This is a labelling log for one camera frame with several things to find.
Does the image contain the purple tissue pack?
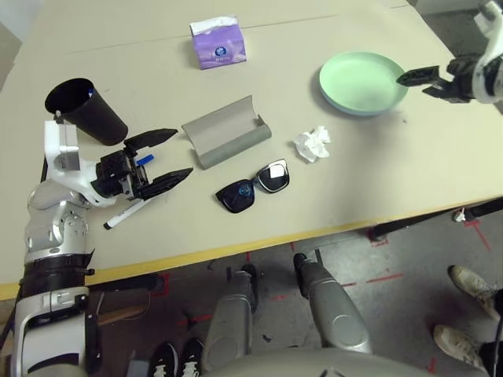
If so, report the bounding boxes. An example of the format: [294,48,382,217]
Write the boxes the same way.
[189,15,249,71]

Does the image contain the robot grey legs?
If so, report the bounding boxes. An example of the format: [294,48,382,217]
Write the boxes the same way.
[293,253,373,354]

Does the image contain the white tissue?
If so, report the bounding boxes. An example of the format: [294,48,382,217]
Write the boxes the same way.
[292,125,332,164]

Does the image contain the white bystander shoe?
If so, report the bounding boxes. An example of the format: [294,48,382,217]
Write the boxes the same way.
[447,265,500,321]
[433,324,488,372]

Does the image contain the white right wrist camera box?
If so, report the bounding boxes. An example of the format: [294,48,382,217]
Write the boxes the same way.
[473,0,503,105]

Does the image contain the green plate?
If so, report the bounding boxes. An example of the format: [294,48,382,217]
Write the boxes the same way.
[318,50,409,115]

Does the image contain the grey glasses case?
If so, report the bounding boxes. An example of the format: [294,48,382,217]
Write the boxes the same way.
[181,95,272,170]

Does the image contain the silver robot left leg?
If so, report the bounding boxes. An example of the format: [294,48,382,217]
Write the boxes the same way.
[200,265,259,370]

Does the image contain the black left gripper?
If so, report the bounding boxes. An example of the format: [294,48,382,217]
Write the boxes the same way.
[94,128,195,200]

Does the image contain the wooden stick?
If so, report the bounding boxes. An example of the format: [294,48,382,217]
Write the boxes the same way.
[96,306,146,327]

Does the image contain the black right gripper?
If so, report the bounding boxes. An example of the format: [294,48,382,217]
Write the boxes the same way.
[395,54,483,104]

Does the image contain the black sneaker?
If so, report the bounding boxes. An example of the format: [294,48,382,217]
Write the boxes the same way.
[178,337,205,377]
[149,341,180,377]

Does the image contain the black trousered bystander leg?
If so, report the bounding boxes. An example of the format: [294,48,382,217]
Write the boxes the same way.
[489,288,503,323]
[477,339,503,377]

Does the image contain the grey robot torso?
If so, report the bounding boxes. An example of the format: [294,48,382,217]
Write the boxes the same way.
[200,347,488,377]

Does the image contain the black cup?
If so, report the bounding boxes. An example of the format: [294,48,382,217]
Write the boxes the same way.
[44,77,130,147]

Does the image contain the black sunglasses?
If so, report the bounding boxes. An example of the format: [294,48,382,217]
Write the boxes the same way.
[215,158,291,215]

